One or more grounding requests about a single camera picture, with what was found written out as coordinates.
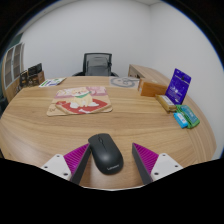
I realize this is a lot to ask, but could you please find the purple product card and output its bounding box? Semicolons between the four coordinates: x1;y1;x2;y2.
164;68;192;106

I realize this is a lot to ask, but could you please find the white leaflet with green print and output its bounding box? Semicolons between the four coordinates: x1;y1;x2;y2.
38;77;67;88

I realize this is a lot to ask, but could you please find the small blue box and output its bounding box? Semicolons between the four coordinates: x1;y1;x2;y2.
172;112;189;129

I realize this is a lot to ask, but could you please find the orange-brown cardboard box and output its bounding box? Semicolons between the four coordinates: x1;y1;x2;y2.
137;78;169;98

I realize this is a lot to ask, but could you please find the dark brown carton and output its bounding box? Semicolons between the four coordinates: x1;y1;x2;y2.
19;69;30;89

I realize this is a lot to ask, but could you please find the black carton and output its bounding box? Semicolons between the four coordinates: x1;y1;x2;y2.
27;62;43;78

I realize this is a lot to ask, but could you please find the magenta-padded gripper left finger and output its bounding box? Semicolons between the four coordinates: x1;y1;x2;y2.
40;143;92;186

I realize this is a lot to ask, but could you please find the black mesh office chair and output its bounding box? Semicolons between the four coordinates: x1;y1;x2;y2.
71;52;119;78

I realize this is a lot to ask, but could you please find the black computer mouse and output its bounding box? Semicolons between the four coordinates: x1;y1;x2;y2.
87;133;125;175

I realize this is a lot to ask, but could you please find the dog print mouse pad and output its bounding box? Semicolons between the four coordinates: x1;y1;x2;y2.
46;85;113;117

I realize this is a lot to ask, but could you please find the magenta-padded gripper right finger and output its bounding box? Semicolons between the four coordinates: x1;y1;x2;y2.
131;142;184;186

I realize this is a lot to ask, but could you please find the tan long box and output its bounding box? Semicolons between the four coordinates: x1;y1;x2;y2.
154;94;178;113

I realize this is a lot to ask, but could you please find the wooden side desk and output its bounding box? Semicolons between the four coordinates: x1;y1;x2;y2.
127;63;171;88

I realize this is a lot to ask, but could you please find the green flat box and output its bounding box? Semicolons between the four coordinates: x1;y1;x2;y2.
175;104;201;129

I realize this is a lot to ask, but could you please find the grey backpack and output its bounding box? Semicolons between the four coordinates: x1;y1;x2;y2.
85;55;110;77

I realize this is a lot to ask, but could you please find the wooden shelf unit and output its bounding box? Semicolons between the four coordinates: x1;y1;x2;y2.
1;42;26;101

